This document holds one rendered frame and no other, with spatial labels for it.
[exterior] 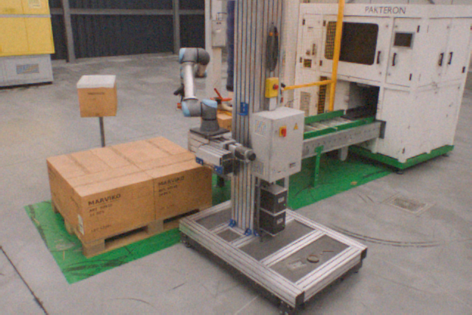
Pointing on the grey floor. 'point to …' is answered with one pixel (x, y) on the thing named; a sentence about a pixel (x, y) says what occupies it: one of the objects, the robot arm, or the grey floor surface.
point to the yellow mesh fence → (332, 37)
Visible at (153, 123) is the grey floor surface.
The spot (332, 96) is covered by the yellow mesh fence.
